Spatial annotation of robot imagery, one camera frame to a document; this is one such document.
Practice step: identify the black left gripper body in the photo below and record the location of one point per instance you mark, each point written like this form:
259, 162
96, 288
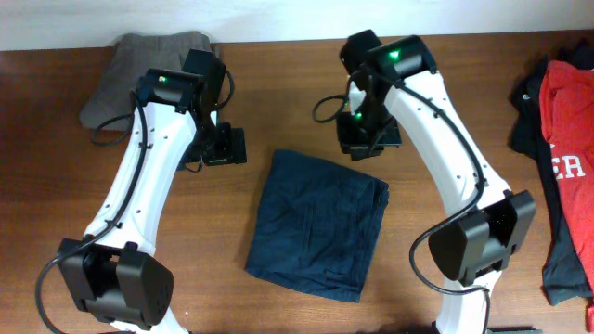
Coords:
212, 142

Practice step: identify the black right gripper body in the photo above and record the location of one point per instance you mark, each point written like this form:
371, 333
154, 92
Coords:
362, 128

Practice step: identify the dark blue shorts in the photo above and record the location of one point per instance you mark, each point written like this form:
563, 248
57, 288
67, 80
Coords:
317, 226

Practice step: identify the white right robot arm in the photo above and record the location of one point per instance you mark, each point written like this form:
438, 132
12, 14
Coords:
398, 86

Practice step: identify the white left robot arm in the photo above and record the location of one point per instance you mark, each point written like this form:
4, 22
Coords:
111, 272

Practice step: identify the folded grey shorts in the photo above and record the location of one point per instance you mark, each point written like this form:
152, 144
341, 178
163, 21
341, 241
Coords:
133, 56

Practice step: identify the red t-shirt white letters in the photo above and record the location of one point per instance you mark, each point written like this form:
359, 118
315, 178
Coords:
566, 111

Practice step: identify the black garment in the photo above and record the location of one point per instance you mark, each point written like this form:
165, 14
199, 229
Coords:
563, 274

